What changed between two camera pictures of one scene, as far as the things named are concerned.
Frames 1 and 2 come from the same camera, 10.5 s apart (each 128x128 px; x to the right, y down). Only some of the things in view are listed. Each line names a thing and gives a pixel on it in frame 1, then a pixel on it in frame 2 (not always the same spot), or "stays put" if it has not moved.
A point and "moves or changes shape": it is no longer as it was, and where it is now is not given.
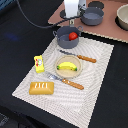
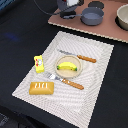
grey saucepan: [92, 16] stays put
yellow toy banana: [67, 66] stays put
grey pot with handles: [62, 35] moves or changes shape
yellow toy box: [39, 63] stays put
